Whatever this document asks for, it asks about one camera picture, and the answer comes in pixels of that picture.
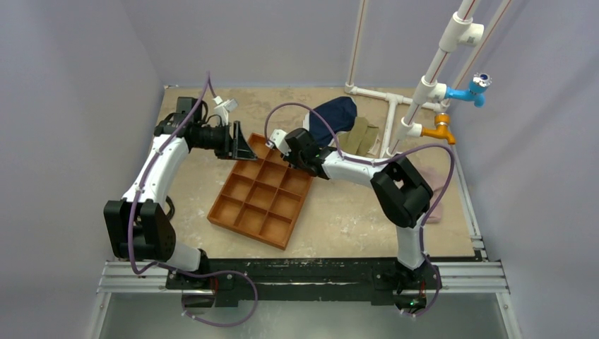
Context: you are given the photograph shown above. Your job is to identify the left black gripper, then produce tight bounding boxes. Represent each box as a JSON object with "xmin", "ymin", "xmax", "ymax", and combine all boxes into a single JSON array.
[{"xmin": 193, "ymin": 120, "xmax": 256, "ymax": 160}]

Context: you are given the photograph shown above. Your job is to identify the orange compartment tray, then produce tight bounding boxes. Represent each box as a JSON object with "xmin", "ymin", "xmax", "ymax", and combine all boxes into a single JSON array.
[{"xmin": 208, "ymin": 133, "xmax": 313, "ymax": 250}]

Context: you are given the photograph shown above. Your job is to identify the navy blue underwear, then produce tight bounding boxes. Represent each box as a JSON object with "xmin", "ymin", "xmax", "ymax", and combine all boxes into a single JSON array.
[{"xmin": 307, "ymin": 96, "xmax": 357, "ymax": 147}]

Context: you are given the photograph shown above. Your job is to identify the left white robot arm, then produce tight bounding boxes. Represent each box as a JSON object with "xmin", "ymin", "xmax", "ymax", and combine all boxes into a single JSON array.
[{"xmin": 103, "ymin": 97, "xmax": 258, "ymax": 289}]

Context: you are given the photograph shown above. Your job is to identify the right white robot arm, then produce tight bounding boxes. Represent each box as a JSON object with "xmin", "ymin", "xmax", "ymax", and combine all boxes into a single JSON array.
[{"xmin": 268, "ymin": 128, "xmax": 433, "ymax": 287}]

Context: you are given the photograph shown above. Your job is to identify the olive green underwear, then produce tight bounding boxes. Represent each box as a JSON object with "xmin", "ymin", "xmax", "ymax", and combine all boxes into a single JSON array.
[{"xmin": 337, "ymin": 117, "xmax": 380, "ymax": 157}]

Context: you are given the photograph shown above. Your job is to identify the orange plastic faucet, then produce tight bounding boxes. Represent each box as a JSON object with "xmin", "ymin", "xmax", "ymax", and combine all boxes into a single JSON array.
[{"xmin": 420, "ymin": 113, "xmax": 456, "ymax": 145}]

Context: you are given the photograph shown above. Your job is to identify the blue plastic faucet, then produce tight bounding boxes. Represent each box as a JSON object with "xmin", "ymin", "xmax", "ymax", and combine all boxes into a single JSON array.
[{"xmin": 444, "ymin": 73, "xmax": 492, "ymax": 108}]

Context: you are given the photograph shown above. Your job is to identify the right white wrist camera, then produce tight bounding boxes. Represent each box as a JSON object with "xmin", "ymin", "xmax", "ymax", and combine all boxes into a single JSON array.
[{"xmin": 266, "ymin": 129, "xmax": 290, "ymax": 155}]

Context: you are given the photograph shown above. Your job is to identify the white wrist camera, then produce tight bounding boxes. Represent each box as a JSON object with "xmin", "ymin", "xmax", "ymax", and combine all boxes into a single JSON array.
[
  {"xmin": 266, "ymin": 129, "xmax": 290, "ymax": 155},
  {"xmin": 213, "ymin": 96, "xmax": 238, "ymax": 126}
]

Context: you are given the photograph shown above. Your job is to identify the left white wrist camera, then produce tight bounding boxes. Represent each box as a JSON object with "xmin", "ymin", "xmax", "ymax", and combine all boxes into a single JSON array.
[{"xmin": 213, "ymin": 96, "xmax": 238, "ymax": 126}]

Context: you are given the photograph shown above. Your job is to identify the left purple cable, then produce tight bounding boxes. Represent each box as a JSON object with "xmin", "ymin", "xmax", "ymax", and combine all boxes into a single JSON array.
[{"xmin": 127, "ymin": 71, "xmax": 259, "ymax": 328}]

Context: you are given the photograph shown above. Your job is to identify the purple cable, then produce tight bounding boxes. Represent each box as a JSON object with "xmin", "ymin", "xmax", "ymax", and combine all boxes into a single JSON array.
[
  {"xmin": 264, "ymin": 102, "xmax": 456, "ymax": 319},
  {"xmin": 127, "ymin": 71, "xmax": 259, "ymax": 328}
]

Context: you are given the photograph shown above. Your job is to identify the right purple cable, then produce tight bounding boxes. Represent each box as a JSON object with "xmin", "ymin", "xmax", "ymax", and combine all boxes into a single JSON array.
[{"xmin": 264, "ymin": 102, "xmax": 456, "ymax": 319}]

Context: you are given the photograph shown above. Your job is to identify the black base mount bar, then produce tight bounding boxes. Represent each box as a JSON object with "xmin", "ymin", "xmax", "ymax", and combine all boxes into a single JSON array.
[{"xmin": 165, "ymin": 257, "xmax": 442, "ymax": 311}]

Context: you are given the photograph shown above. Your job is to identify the white PVC pipe frame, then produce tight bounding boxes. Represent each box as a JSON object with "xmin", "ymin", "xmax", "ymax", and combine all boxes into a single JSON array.
[{"xmin": 344, "ymin": 1, "xmax": 511, "ymax": 157}]

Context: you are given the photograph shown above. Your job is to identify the aluminium rail frame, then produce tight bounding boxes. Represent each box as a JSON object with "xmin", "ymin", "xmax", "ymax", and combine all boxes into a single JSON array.
[{"xmin": 99, "ymin": 250, "xmax": 509, "ymax": 294}]

